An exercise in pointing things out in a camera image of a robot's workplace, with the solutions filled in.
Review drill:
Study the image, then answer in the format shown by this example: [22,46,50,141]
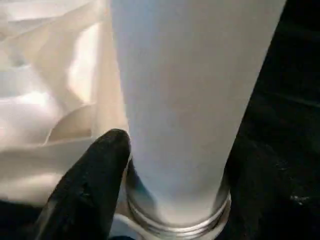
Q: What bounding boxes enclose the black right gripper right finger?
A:
[220,135,320,240]

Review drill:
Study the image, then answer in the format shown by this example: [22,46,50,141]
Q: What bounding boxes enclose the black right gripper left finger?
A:
[32,128,132,240]

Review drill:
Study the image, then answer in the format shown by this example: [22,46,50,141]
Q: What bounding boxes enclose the black work mat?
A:
[0,0,320,240]

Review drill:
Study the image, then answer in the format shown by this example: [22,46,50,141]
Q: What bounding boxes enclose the white plastic table leg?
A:
[109,0,288,239]

